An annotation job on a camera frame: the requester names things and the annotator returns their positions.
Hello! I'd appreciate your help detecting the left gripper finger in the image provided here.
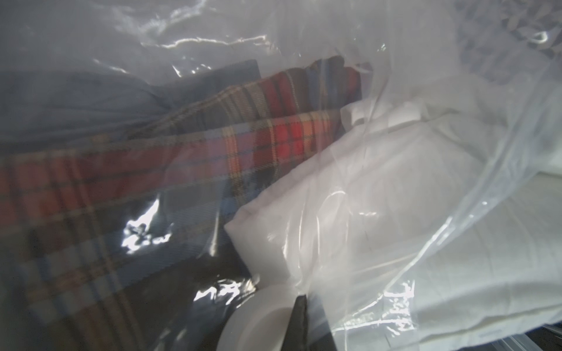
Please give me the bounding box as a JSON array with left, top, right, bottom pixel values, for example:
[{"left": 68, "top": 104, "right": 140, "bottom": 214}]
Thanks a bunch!
[{"left": 284, "top": 295, "right": 309, "bottom": 351}]

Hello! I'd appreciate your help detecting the white shirt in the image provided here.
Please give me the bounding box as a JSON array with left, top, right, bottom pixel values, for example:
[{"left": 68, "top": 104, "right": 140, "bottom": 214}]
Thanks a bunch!
[{"left": 225, "top": 75, "right": 561, "bottom": 350}]

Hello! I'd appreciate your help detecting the plaid flannel shirt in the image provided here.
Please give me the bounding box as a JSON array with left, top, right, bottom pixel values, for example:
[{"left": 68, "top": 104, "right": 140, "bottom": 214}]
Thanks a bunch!
[{"left": 1, "top": 56, "right": 364, "bottom": 350}]

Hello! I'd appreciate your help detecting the clear plastic vacuum bag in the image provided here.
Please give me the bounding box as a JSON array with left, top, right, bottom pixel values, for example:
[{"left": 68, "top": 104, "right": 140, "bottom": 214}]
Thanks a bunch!
[{"left": 1, "top": 1, "right": 561, "bottom": 350}]

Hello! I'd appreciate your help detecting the white vacuum bag valve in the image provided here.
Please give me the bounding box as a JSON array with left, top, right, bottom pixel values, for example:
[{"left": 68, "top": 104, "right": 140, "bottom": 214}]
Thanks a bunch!
[{"left": 217, "top": 285, "right": 298, "bottom": 351}]

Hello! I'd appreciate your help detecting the dark grey folded garment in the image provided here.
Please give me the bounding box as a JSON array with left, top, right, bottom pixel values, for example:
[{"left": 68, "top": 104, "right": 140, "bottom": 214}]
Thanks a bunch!
[{"left": 1, "top": 60, "right": 261, "bottom": 155}]

